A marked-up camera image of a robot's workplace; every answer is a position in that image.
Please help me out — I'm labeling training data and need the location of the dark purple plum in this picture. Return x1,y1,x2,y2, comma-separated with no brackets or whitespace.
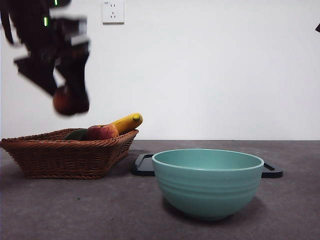
52,85,76,116

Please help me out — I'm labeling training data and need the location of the teal ribbed bowl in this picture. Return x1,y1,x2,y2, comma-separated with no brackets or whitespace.
151,148,265,221

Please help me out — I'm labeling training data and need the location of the green fruit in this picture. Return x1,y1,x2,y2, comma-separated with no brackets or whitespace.
63,128,88,141

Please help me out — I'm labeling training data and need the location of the red apple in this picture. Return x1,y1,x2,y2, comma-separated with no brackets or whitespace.
86,124,114,141

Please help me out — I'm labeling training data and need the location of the yellow banana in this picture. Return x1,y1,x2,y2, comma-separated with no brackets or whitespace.
109,112,144,136

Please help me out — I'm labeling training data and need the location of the brown wicker basket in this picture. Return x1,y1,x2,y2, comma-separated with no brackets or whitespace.
0,128,140,180

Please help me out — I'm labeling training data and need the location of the black rectangular tray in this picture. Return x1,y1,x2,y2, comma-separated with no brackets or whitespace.
131,153,284,179

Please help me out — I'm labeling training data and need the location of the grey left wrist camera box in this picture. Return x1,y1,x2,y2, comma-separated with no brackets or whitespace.
49,16,91,52

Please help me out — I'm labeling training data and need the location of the white wall socket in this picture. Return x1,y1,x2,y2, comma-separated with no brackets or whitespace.
102,1,125,26

